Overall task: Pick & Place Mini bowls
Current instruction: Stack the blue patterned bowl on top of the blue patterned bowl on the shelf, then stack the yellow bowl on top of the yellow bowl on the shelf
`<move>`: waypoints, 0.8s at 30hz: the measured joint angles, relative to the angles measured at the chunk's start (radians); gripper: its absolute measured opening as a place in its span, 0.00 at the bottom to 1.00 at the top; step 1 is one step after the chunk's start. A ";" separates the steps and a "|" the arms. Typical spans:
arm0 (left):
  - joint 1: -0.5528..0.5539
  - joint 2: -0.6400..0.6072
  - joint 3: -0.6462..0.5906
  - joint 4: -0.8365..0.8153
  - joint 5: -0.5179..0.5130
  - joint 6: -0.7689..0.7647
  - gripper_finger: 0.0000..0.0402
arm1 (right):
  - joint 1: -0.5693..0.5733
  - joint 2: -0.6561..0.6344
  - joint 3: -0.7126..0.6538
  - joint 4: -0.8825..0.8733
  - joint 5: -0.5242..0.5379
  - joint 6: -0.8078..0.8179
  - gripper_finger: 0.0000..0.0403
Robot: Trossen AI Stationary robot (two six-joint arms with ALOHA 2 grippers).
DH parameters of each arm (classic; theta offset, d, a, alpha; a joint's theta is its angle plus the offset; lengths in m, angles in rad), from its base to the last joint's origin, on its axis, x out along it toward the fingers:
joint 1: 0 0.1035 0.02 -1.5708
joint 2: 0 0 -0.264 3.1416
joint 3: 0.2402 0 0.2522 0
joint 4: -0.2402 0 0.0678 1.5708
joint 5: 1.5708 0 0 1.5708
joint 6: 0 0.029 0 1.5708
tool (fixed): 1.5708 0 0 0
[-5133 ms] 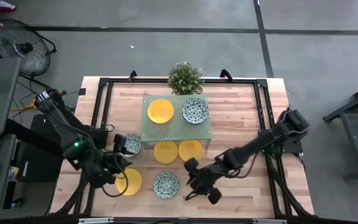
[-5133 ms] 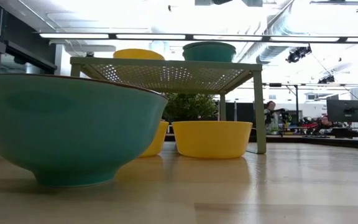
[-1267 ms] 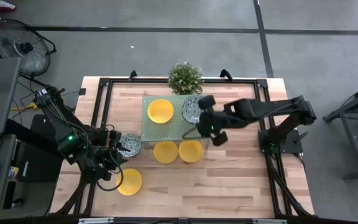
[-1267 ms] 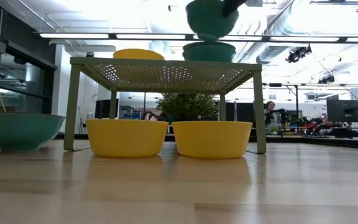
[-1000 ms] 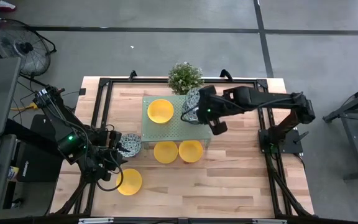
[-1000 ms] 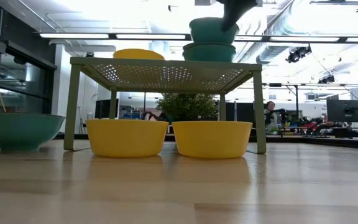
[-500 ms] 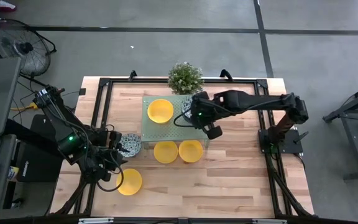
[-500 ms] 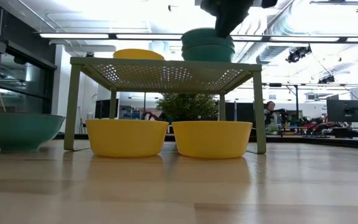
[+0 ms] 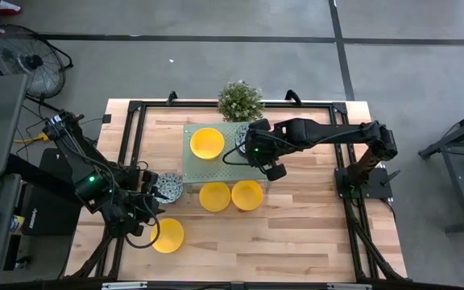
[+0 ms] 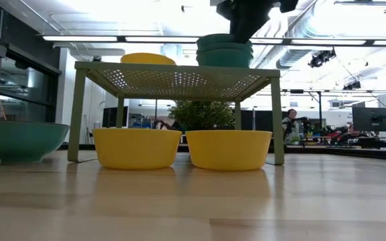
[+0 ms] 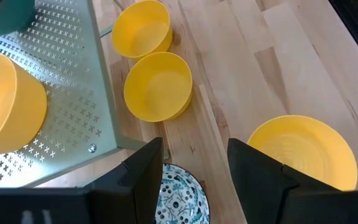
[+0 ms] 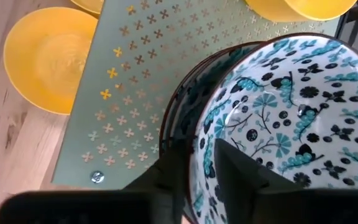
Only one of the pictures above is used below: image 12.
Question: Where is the yellow plastic bowl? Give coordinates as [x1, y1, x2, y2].
[283, 0, 358, 22]
[244, 0, 309, 23]
[3, 6, 99, 116]
[70, 0, 105, 16]

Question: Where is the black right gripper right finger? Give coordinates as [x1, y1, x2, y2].
[214, 138, 358, 224]

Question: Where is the green perforated metal shelf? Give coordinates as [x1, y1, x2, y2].
[51, 0, 343, 191]

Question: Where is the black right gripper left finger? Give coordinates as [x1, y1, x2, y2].
[0, 139, 193, 224]

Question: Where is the teal bowl with floral interior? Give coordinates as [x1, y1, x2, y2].
[185, 32, 358, 224]
[159, 40, 264, 162]

